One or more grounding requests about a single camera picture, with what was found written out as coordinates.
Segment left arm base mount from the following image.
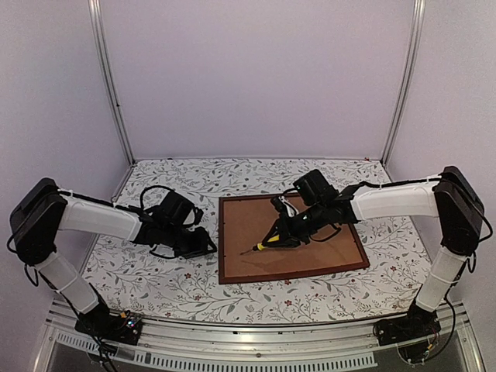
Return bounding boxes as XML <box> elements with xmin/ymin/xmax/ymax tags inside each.
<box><xmin>75</xmin><ymin>305</ymin><xmax>143</xmax><ymax>346</ymax></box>

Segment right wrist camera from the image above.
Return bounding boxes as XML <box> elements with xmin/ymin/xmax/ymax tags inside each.
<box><xmin>270</xmin><ymin>195</ymin><xmax>299</xmax><ymax>218</ymax></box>

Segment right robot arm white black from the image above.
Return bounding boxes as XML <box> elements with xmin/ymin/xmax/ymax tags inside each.
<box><xmin>253</xmin><ymin>166</ymin><xmax>494</xmax><ymax>338</ymax></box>

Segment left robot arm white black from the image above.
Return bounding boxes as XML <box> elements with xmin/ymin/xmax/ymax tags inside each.
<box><xmin>6</xmin><ymin>177</ymin><xmax>217</xmax><ymax>336</ymax></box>

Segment right aluminium corner post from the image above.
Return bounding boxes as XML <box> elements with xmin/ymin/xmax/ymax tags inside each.
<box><xmin>381</xmin><ymin>0</ymin><xmax>425</xmax><ymax>168</ymax></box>

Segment red-brown wooden picture frame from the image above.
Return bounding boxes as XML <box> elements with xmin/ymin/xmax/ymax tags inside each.
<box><xmin>218</xmin><ymin>194</ymin><xmax>370</xmax><ymax>284</ymax></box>

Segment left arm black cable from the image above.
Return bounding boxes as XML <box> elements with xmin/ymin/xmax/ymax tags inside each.
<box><xmin>139</xmin><ymin>185</ymin><xmax>174</xmax><ymax>212</ymax></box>

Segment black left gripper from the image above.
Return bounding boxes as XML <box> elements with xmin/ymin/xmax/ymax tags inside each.
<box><xmin>162</xmin><ymin>222</ymin><xmax>218</xmax><ymax>259</ymax></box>

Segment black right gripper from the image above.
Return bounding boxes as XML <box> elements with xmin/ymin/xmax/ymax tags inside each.
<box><xmin>263</xmin><ymin>201</ymin><xmax>328</xmax><ymax>247</ymax></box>

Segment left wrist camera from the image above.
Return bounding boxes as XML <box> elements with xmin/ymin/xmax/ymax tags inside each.
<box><xmin>182</xmin><ymin>207</ymin><xmax>204</xmax><ymax>228</ymax></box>

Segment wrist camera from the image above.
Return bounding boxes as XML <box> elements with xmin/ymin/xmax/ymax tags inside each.
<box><xmin>270</xmin><ymin>195</ymin><xmax>299</xmax><ymax>218</ymax></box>
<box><xmin>182</xmin><ymin>207</ymin><xmax>204</xmax><ymax>228</ymax></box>

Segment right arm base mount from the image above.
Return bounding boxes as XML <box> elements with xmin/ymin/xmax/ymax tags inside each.
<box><xmin>373</xmin><ymin>307</ymin><xmax>441</xmax><ymax>346</ymax></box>

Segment yellow handled screwdriver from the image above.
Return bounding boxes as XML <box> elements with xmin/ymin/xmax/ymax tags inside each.
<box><xmin>240</xmin><ymin>235</ymin><xmax>280</xmax><ymax>256</ymax></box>

